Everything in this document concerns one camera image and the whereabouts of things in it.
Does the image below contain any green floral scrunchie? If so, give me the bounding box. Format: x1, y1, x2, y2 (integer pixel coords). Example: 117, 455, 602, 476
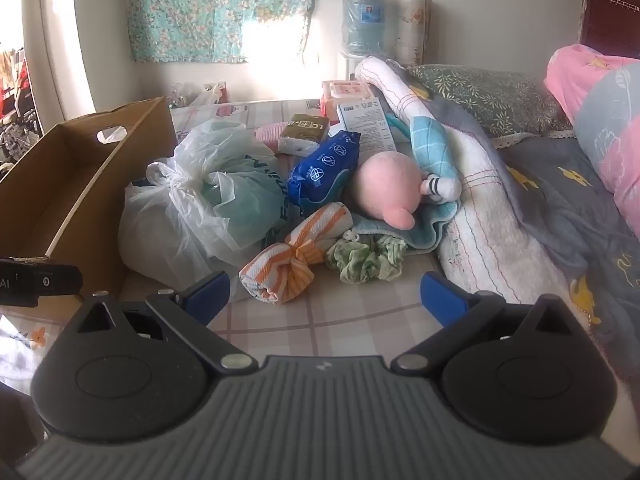
326, 232, 408, 283

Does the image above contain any brown cardboard box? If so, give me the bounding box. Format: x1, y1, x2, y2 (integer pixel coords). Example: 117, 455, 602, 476
0, 96, 178, 321

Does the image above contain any blue checked rolled towel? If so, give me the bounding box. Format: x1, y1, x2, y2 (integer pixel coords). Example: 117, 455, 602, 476
410, 116, 461, 186

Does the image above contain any teal checked towel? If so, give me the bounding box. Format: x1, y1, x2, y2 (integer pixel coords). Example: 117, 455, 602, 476
350, 200, 461, 251

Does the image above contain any pink wet wipes pack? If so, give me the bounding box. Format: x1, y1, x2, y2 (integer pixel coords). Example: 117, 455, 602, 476
320, 80, 382, 121

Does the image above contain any grey leaf-print pillow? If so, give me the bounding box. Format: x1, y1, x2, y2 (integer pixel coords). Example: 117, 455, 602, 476
407, 64, 573, 138

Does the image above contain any brown door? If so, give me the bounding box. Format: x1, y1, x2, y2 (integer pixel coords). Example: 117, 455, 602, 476
580, 0, 640, 61

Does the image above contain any blue water jug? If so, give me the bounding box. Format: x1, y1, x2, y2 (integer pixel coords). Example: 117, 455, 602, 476
341, 0, 387, 56

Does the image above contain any white water dispenser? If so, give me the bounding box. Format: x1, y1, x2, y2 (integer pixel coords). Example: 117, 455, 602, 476
337, 50, 381, 81

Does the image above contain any balcony clothes clutter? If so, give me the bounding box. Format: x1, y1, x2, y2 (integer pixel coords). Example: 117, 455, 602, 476
0, 47, 41, 166

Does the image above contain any patterned paper roll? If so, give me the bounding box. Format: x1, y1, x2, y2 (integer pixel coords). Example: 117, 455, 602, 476
395, 0, 433, 67

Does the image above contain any white printed packet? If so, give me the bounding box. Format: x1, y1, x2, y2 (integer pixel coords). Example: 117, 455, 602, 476
336, 99, 398, 156

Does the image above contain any pink plush toy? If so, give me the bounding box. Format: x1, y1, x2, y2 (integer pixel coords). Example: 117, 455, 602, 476
348, 154, 426, 231

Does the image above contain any white black-striped sock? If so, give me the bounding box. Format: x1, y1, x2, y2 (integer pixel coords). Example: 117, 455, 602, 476
419, 172, 463, 203

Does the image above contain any pink rolled cloth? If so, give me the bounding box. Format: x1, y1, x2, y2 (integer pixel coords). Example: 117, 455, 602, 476
255, 125, 286, 153

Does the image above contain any blue wet wipes pack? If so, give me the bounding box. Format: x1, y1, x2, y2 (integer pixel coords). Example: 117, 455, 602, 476
287, 130, 362, 216

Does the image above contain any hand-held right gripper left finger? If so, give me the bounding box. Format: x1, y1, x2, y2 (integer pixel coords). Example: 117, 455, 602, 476
75, 271, 255, 372

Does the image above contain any pink and grey quilt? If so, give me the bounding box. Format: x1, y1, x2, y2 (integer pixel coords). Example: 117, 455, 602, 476
544, 44, 640, 238

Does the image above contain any teal floral curtain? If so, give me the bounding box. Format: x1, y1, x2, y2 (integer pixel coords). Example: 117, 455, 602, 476
129, 0, 333, 65

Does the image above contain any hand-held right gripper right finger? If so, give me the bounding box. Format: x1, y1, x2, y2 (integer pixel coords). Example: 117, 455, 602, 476
390, 271, 585, 376

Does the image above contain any white quilted blanket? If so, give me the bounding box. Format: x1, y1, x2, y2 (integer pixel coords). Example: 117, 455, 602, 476
354, 55, 571, 306

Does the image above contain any orange striped towel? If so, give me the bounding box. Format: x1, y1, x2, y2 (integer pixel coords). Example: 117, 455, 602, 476
238, 202, 353, 306

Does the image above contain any white plastic bag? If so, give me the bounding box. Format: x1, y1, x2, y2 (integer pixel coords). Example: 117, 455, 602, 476
118, 119, 293, 293

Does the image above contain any checked printed bed mat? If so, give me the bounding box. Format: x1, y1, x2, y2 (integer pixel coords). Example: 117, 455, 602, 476
0, 99, 626, 401

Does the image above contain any clear plastic bag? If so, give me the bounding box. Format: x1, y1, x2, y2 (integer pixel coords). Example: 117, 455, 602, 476
170, 82, 228, 109

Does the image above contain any gold tissue pack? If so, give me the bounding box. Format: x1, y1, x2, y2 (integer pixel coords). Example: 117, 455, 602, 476
277, 113, 331, 156

